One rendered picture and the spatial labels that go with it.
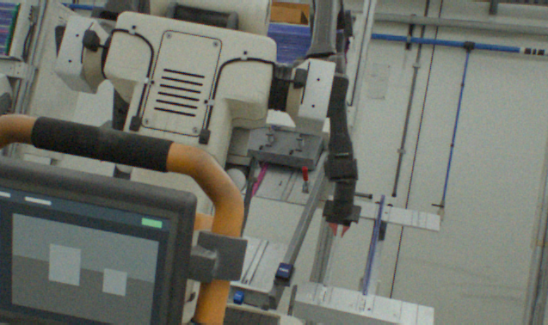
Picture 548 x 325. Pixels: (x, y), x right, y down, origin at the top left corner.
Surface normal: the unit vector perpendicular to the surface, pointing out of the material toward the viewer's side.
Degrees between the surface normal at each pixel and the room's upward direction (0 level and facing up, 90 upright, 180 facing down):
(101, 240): 115
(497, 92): 90
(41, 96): 90
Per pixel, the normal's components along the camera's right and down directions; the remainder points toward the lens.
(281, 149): -0.07, -0.76
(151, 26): 0.00, -0.22
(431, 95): -0.26, -0.13
